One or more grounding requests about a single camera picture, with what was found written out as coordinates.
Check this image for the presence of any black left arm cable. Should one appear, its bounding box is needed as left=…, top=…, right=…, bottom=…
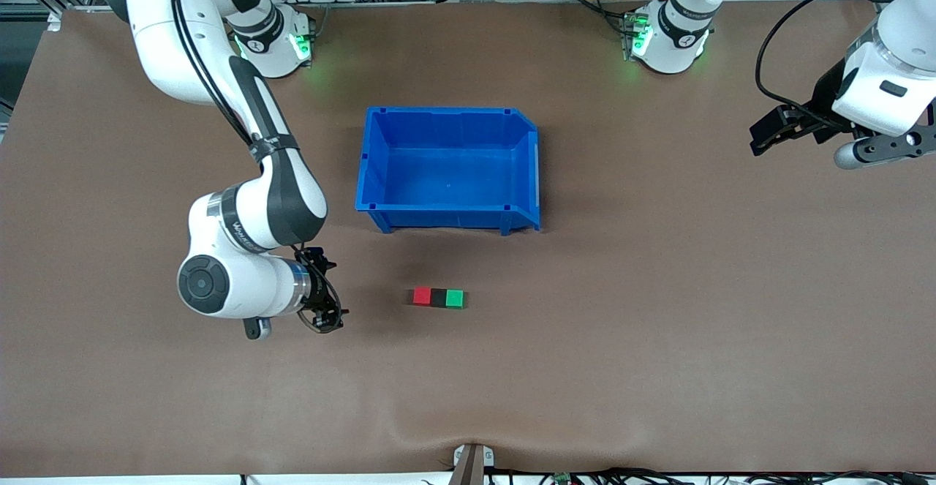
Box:
left=754, top=0, right=891, bottom=118

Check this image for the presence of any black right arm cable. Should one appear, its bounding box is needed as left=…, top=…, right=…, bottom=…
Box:
left=170, top=0, right=344, bottom=334

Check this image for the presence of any blue plastic bin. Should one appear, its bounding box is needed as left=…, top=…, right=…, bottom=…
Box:
left=355, top=107, right=542, bottom=236

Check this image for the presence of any metal table edge bracket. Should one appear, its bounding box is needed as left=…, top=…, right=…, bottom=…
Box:
left=452, top=443, right=495, bottom=485

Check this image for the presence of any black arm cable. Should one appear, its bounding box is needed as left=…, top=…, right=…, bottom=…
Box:
left=170, top=0, right=344, bottom=334
left=754, top=0, right=891, bottom=118

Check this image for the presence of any brown table mat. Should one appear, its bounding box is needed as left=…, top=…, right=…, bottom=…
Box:
left=0, top=1, right=936, bottom=477

